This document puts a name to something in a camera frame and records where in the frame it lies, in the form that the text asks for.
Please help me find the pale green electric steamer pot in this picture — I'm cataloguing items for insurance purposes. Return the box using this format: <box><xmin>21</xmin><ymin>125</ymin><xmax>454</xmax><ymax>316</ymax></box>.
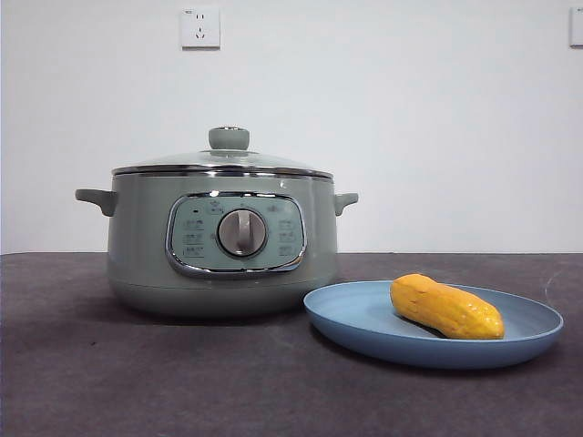
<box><xmin>75</xmin><ymin>168</ymin><xmax>360</xmax><ymax>319</ymax></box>

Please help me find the white wall power socket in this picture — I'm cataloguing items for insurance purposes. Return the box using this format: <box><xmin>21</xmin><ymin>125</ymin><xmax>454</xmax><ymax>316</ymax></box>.
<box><xmin>180</xmin><ymin>7</ymin><xmax>221</xmax><ymax>50</ymax></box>

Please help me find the white wall plate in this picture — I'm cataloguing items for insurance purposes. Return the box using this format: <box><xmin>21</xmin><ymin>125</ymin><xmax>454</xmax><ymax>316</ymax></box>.
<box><xmin>568</xmin><ymin>6</ymin><xmax>583</xmax><ymax>49</ymax></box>

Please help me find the yellow corn cob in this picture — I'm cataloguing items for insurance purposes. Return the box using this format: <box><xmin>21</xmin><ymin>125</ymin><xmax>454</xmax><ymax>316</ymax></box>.
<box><xmin>389</xmin><ymin>273</ymin><xmax>506</xmax><ymax>340</ymax></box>

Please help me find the blue round plate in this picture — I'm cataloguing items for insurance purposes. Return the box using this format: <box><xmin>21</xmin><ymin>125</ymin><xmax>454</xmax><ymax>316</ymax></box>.
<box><xmin>302</xmin><ymin>279</ymin><xmax>565</xmax><ymax>370</ymax></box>

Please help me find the glass lid with green knob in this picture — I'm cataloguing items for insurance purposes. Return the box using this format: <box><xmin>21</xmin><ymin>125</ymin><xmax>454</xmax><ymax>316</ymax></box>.
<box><xmin>111</xmin><ymin>126</ymin><xmax>334</xmax><ymax>178</ymax></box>

